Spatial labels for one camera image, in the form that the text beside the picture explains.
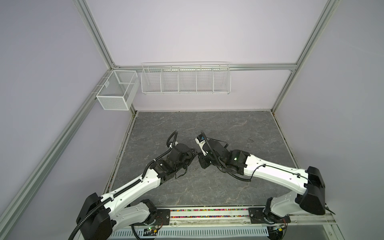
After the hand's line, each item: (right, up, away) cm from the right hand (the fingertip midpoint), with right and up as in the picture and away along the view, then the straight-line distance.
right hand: (198, 155), depth 75 cm
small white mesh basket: (-55, +39, +27) cm, 72 cm away
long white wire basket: (-8, +47, +25) cm, 54 cm away
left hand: (0, +1, +3) cm, 3 cm away
